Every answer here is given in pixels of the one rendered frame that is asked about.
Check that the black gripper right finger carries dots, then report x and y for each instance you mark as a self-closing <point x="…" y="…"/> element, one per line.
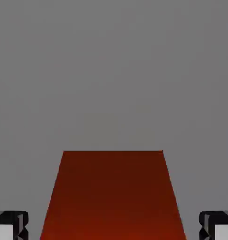
<point x="218" y="218"/>

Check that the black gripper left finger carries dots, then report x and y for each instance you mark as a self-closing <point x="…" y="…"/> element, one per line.
<point x="7" y="218"/>

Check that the large orange box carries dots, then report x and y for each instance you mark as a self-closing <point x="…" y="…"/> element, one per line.
<point x="113" y="196"/>

